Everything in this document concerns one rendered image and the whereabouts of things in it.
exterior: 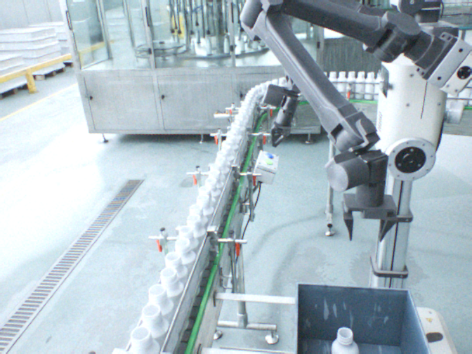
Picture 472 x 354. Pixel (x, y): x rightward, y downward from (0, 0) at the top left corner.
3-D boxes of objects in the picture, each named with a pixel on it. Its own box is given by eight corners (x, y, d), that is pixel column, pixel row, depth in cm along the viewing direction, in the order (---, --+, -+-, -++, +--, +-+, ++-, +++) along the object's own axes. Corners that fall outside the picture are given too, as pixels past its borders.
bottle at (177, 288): (161, 334, 99) (151, 279, 92) (168, 316, 104) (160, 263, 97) (185, 337, 98) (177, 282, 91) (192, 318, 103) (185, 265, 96)
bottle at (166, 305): (173, 358, 92) (164, 301, 85) (149, 353, 94) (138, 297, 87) (183, 338, 98) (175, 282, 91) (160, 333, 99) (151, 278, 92)
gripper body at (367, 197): (396, 216, 85) (400, 184, 82) (345, 215, 87) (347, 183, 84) (390, 201, 91) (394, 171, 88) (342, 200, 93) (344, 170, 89)
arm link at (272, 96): (305, 76, 144) (300, 81, 153) (274, 67, 143) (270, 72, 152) (296, 109, 144) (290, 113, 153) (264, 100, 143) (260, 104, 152)
